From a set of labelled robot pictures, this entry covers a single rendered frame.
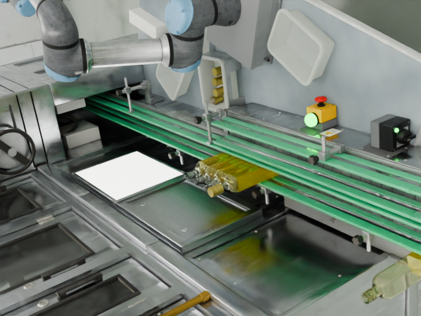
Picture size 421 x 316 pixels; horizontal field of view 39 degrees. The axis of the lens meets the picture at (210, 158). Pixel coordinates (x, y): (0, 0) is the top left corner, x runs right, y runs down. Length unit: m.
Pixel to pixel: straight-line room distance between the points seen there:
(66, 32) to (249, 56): 0.62
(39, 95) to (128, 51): 0.88
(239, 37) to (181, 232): 0.70
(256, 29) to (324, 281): 0.85
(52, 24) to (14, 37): 3.71
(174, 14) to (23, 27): 3.75
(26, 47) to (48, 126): 2.88
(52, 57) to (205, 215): 0.74
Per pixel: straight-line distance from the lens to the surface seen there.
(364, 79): 1.87
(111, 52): 2.00
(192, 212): 2.12
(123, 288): 1.86
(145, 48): 2.02
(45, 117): 2.83
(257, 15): 2.01
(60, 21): 1.93
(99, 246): 2.10
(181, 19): 1.96
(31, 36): 5.68
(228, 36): 2.15
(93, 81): 2.89
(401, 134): 1.75
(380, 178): 1.64
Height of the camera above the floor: 2.10
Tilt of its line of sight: 30 degrees down
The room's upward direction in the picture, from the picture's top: 111 degrees counter-clockwise
